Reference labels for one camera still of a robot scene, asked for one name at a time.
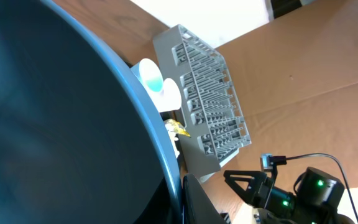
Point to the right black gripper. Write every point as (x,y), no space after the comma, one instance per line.
(257,190)

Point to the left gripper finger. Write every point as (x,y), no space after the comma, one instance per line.
(197,207)

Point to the dark blue plate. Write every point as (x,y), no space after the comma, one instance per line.
(80,139)

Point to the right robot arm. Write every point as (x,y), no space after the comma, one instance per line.
(315,201)

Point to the grey dishwasher rack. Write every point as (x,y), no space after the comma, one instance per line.
(210,110)

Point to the crumpled white napkin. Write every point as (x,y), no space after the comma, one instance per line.
(174,139)

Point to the yellow snack wrapper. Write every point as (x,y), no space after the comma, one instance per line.
(175,127)

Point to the pink cup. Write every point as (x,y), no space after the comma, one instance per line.
(170,97)

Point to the light blue cup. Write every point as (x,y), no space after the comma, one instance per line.
(149,74)

